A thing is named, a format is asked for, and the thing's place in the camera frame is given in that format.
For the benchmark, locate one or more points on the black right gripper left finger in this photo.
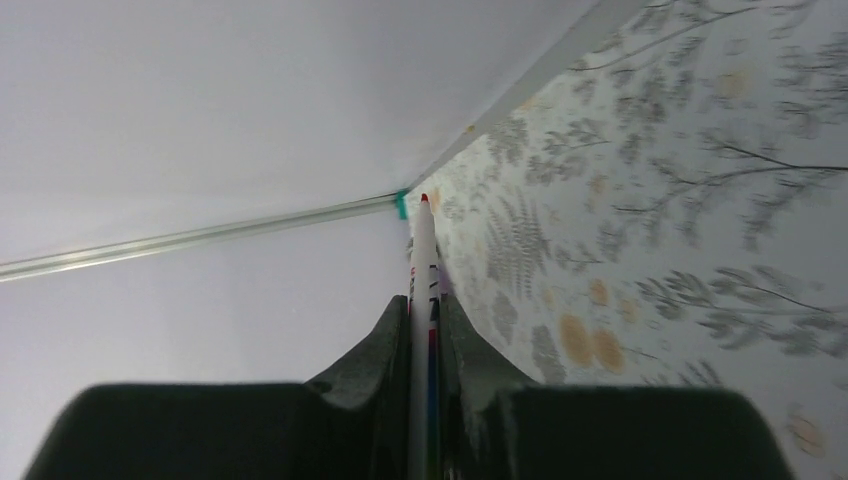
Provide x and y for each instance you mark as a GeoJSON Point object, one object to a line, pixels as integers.
{"type": "Point", "coordinates": [348, 422]}

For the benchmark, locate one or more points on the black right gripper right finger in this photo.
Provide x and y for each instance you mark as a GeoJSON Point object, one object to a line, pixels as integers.
{"type": "Point", "coordinates": [498, 423]}

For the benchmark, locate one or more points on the red cap whiteboard marker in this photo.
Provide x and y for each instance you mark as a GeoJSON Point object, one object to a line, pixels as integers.
{"type": "Point", "coordinates": [423, 441]}

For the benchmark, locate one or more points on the teal corner clip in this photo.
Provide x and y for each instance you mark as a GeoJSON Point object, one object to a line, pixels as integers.
{"type": "Point", "coordinates": [400, 204]}

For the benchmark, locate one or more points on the left aluminium frame post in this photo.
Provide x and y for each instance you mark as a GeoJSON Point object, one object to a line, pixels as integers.
{"type": "Point", "coordinates": [99, 255]}

